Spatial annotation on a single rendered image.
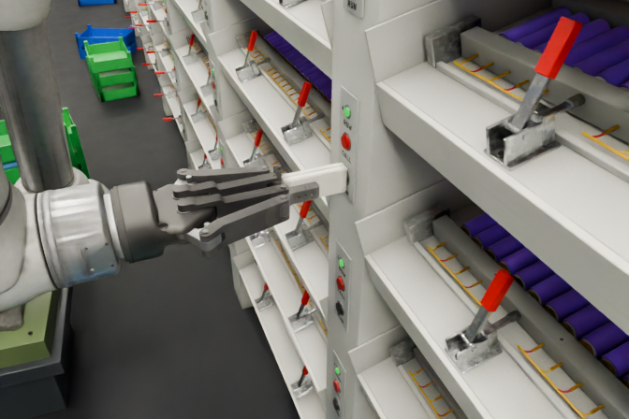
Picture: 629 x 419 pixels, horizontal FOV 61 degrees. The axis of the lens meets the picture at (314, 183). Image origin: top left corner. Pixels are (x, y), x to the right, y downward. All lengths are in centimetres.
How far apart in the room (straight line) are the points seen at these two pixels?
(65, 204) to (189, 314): 113
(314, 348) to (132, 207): 59
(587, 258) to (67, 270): 40
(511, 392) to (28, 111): 91
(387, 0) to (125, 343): 128
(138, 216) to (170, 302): 116
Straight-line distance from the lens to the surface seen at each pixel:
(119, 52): 321
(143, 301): 168
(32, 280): 51
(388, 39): 48
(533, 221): 35
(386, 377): 73
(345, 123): 55
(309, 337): 103
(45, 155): 116
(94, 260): 51
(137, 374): 150
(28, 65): 105
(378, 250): 59
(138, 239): 50
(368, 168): 53
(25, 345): 131
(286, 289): 112
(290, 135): 79
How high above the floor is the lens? 113
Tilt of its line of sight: 33 degrees down
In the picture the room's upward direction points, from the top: straight up
